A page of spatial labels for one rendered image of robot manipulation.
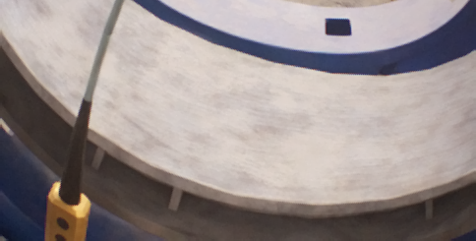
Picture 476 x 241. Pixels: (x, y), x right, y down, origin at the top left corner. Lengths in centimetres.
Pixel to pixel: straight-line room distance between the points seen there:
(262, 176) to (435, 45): 198
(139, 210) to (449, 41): 218
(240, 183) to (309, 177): 15
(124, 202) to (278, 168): 36
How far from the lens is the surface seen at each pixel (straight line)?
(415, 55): 332
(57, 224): 110
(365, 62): 328
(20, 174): 181
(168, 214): 156
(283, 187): 146
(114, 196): 155
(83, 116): 98
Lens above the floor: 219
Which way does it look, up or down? 27 degrees down
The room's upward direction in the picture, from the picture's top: 23 degrees clockwise
